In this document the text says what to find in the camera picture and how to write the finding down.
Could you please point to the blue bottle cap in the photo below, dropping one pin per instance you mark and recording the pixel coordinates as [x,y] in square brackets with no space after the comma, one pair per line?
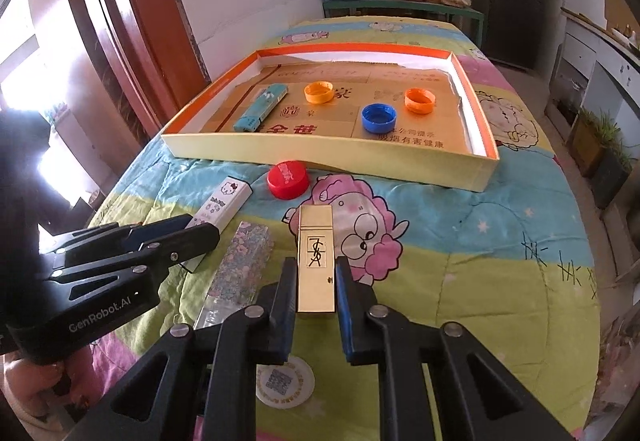
[379,118]

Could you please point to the white bottle cap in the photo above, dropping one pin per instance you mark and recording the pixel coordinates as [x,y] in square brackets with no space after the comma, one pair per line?
[295,383]

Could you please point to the green table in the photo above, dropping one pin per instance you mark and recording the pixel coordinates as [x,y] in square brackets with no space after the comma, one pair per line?
[400,10]

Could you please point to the potted plant in dark planter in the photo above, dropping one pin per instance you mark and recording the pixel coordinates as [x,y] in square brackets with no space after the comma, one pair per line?
[612,176]

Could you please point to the red-brown wooden door frame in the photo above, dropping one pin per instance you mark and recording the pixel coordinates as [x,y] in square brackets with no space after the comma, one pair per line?
[125,21]

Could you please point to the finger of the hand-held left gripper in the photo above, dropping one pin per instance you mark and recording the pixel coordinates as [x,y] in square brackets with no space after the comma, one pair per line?
[195,241]
[160,228]

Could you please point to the white kitchen counter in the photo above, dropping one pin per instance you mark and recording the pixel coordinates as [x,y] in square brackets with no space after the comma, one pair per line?
[590,66]

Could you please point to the gold lighter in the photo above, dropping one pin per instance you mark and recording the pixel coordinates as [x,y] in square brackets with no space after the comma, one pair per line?
[315,271]

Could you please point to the clear glitter lighter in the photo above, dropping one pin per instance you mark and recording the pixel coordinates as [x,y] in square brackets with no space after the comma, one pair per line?
[240,261]

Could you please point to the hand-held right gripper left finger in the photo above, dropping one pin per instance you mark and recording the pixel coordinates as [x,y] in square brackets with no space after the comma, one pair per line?
[285,316]

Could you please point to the cardboard sheet on wall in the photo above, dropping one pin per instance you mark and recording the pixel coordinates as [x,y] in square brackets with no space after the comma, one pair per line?
[617,8]

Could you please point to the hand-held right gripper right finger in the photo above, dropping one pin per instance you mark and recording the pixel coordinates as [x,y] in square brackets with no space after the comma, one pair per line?
[346,316]

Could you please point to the white cartoon cat lighter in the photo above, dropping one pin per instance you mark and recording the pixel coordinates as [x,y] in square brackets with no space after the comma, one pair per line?
[225,201]

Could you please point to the orange bottle cap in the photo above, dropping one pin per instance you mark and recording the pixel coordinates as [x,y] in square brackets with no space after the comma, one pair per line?
[420,101]

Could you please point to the printed brown cardboard liner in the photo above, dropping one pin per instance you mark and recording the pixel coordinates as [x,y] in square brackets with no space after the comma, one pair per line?
[340,126]

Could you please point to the yellow-orange bottle cap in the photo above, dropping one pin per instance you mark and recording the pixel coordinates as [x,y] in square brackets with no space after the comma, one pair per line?
[319,92]

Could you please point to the teal lighter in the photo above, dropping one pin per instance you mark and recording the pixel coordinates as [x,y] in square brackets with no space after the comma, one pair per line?
[260,108]

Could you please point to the shallow yellow orange cardboard box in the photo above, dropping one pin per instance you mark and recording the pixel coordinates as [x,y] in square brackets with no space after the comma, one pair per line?
[325,166]

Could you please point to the red bottle cap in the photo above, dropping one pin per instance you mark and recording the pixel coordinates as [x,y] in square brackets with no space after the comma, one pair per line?
[288,180]

